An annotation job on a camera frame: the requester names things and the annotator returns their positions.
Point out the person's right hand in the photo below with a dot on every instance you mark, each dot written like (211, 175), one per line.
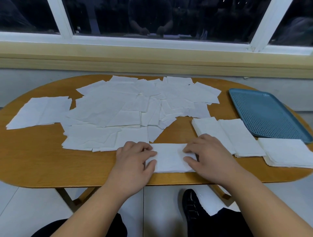
(212, 161)

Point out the person's left hand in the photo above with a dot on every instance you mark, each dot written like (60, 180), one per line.
(129, 168)

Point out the person's left thumb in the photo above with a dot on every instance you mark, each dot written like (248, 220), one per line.
(151, 165)

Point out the person's right thumb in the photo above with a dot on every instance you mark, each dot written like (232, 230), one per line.
(189, 162)

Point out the half-folded white paper napkin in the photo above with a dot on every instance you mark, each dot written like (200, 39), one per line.
(170, 158)

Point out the person's right forearm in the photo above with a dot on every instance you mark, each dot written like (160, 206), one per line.
(264, 207)

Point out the person's left forearm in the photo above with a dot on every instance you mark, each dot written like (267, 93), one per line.
(97, 212)

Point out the stack of folded white napkins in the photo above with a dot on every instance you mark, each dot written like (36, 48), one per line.
(286, 152)
(210, 127)
(242, 138)

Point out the wooden table leg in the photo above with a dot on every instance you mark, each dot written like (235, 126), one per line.
(73, 196)
(221, 193)

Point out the black shoe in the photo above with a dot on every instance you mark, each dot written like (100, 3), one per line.
(193, 210)

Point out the pile of unfolded white napkins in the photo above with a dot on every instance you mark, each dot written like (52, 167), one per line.
(117, 109)

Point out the person's left black trouser leg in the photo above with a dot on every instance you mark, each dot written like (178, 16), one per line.
(115, 227)

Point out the person's black trouser leg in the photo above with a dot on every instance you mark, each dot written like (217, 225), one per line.
(227, 224)
(115, 227)

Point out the person's right black trouser leg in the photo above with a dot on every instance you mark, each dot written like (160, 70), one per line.
(227, 224)

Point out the blue perforated plastic tray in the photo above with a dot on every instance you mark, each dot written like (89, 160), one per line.
(264, 112)

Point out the yellow window sill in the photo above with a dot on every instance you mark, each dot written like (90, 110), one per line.
(146, 61)

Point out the unfolded white paper napkin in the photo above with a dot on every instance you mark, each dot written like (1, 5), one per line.
(39, 112)

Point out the white window frame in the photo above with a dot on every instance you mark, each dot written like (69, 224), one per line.
(156, 42)

